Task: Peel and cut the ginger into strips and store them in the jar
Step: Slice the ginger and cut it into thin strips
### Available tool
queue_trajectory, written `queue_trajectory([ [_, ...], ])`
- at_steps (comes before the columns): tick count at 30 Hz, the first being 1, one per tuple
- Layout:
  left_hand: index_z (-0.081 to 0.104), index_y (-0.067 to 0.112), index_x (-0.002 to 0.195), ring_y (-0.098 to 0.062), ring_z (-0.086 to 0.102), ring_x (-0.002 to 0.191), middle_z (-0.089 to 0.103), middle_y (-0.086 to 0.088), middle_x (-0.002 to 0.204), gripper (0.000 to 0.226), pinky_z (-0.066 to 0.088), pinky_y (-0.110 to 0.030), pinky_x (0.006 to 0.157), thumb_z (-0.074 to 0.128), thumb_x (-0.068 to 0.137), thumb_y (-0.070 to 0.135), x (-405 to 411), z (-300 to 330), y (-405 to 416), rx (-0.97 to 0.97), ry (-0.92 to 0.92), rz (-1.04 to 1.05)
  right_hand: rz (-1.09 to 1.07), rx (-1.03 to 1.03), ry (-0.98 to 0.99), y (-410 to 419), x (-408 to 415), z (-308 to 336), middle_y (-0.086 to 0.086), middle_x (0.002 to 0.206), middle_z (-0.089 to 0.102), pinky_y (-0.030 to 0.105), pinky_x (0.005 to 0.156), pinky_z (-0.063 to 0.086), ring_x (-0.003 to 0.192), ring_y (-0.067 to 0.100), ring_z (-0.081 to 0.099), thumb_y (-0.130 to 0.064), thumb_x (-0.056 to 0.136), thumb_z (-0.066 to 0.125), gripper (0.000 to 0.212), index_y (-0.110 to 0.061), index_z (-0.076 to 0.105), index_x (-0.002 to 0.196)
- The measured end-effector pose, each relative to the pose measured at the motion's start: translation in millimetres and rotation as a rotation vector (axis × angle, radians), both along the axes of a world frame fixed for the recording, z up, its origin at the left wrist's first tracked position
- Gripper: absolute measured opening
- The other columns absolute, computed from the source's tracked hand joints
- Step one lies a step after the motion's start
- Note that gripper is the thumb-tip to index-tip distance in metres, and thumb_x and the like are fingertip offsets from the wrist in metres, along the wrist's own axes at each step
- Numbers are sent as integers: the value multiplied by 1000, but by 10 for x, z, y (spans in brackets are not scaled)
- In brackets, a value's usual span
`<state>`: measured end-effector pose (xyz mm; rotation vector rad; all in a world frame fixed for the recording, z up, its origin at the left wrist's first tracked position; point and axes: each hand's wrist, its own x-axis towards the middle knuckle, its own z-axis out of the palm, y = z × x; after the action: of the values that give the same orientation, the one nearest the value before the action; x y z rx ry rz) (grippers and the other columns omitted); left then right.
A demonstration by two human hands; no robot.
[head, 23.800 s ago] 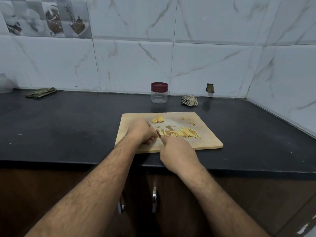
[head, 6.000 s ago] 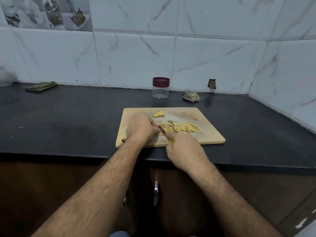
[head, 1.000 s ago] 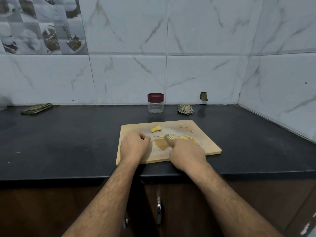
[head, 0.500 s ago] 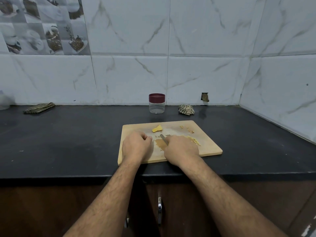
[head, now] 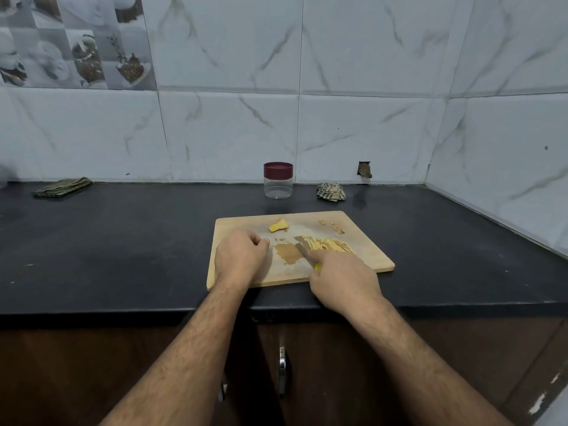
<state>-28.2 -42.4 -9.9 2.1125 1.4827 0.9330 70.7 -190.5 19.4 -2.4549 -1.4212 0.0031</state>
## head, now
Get person's right hand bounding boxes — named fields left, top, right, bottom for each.
left=308, top=247, right=385, bottom=321

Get person's left hand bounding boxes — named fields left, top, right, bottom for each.
left=214, top=230, right=271, bottom=293

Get wooden cutting board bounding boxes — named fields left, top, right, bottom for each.
left=206, top=211, right=397, bottom=291

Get yellow handled knife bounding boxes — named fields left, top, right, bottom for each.
left=296, top=242, right=324, bottom=275

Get pile of ginger strips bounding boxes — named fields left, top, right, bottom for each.
left=274, top=235, right=356, bottom=266

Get clear jar maroon lid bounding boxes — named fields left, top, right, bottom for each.
left=263, top=162, right=295, bottom=201

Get person's right forearm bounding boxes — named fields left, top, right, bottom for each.
left=350, top=301, right=514, bottom=426

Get person's left forearm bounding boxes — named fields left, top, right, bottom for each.
left=99, top=281, right=246, bottom=426

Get black countertop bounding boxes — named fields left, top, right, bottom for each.
left=0, top=180, right=568, bottom=318

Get crumpled patterned cloth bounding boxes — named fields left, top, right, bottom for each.
left=316, top=182, right=348, bottom=203

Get folded green cloth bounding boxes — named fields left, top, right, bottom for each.
left=33, top=177, right=93, bottom=199

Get brown wooden cabinet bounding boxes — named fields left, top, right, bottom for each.
left=0, top=313, right=568, bottom=426

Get decorative picture tiles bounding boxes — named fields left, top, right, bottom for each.
left=0, top=0, right=157, bottom=91

